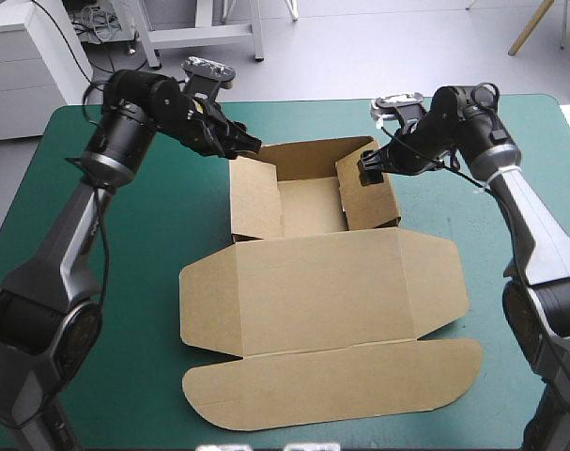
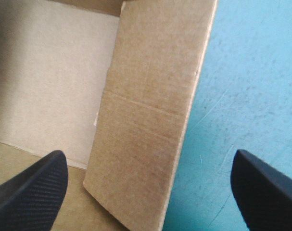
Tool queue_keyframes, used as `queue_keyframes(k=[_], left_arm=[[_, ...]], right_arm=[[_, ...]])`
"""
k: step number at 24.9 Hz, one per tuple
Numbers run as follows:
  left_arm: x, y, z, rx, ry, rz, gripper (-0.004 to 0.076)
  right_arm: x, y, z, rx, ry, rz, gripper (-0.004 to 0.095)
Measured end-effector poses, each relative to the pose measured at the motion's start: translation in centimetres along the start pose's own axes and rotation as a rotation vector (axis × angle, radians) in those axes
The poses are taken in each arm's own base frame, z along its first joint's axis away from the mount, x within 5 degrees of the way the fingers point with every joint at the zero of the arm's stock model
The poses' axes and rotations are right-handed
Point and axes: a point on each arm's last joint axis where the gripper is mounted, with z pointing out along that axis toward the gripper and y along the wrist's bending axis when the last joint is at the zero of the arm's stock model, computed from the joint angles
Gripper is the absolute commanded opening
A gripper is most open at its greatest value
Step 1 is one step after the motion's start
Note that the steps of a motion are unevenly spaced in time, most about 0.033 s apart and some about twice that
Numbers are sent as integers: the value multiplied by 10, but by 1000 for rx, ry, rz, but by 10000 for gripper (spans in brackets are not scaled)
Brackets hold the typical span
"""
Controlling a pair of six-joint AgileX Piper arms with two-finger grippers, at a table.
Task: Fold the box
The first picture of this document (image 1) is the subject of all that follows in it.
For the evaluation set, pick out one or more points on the white desk frame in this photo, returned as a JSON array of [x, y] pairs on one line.
[[204, 34]]

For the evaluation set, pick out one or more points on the white drawer cabinet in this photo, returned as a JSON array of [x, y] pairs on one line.
[[26, 66]]

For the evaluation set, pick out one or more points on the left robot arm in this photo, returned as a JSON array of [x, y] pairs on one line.
[[45, 282]]

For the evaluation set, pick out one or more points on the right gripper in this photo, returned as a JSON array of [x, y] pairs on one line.
[[413, 145]]

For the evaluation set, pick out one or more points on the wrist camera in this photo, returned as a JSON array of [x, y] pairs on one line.
[[209, 70], [395, 102]]

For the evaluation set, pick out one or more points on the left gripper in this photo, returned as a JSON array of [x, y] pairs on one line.
[[201, 123]]

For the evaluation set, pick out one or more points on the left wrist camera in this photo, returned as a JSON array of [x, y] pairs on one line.
[[209, 70]]

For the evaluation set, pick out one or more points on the wooden chair legs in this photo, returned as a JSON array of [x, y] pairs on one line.
[[531, 28]]

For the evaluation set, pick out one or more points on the brown cardboard box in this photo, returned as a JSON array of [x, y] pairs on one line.
[[322, 300]]

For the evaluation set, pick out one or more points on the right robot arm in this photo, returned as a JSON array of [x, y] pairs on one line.
[[524, 221]]

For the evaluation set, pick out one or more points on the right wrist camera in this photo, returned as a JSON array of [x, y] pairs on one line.
[[395, 102]]

